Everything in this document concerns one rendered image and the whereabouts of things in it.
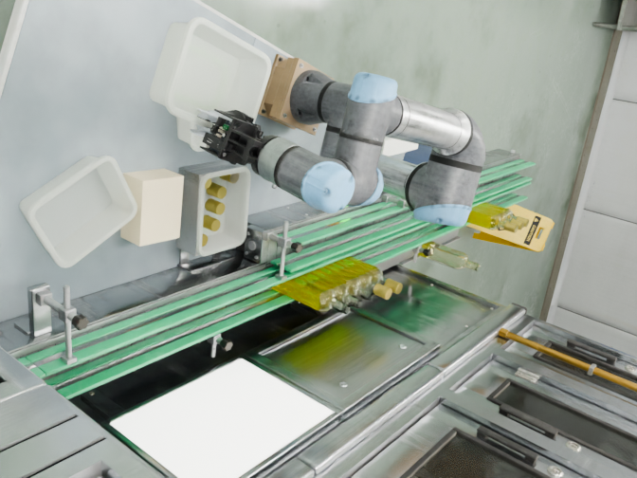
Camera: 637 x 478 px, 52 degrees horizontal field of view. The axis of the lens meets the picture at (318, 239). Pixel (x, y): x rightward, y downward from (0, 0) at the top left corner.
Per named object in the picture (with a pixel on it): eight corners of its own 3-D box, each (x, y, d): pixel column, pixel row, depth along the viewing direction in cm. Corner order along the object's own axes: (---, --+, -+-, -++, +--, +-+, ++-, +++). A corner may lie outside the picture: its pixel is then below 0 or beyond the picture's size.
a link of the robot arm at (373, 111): (505, 119, 140) (394, 77, 101) (491, 168, 143) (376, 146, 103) (457, 108, 147) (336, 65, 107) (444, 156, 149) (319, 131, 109)
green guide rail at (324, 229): (272, 239, 183) (293, 248, 178) (272, 236, 183) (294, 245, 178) (519, 160, 314) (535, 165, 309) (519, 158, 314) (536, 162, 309)
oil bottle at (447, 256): (412, 253, 256) (473, 276, 242) (415, 240, 254) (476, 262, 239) (420, 250, 260) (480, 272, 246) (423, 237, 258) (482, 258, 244)
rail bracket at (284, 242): (259, 271, 183) (292, 286, 176) (263, 214, 177) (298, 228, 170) (265, 268, 185) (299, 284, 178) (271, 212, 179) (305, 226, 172)
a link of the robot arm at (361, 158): (396, 149, 111) (361, 142, 103) (380, 212, 114) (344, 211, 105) (360, 139, 116) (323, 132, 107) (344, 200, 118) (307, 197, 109)
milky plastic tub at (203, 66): (161, 7, 114) (194, 11, 109) (244, 53, 133) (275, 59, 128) (132, 102, 115) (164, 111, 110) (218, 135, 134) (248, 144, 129)
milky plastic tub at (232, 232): (176, 248, 173) (198, 259, 169) (179, 167, 165) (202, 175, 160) (225, 234, 186) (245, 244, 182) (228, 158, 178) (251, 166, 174)
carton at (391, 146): (370, 137, 231) (384, 140, 227) (406, 129, 248) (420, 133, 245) (368, 154, 233) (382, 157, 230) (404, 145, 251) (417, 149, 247)
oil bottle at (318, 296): (268, 288, 190) (325, 315, 178) (270, 270, 187) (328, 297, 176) (282, 283, 194) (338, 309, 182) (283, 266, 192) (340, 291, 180)
